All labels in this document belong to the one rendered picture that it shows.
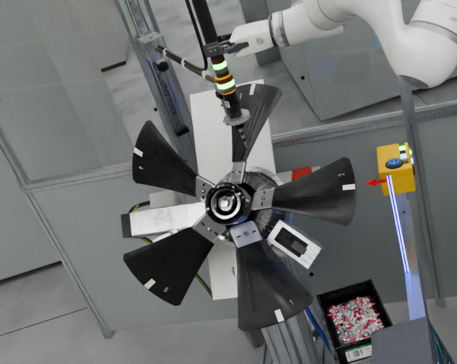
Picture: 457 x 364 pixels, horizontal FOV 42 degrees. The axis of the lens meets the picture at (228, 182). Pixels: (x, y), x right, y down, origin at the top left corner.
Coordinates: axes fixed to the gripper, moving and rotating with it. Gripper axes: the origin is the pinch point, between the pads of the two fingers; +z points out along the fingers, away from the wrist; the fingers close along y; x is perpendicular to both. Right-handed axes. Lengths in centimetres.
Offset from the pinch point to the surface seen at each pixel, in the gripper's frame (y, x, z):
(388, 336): -60, -41, -32
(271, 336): 9, -110, 16
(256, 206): -3.2, -46.2, 1.8
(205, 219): -4, -47, 17
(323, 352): 42, -157, 9
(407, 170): 21, -58, -39
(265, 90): 15.8, -20.9, -5.5
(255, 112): 12.6, -25.3, -1.7
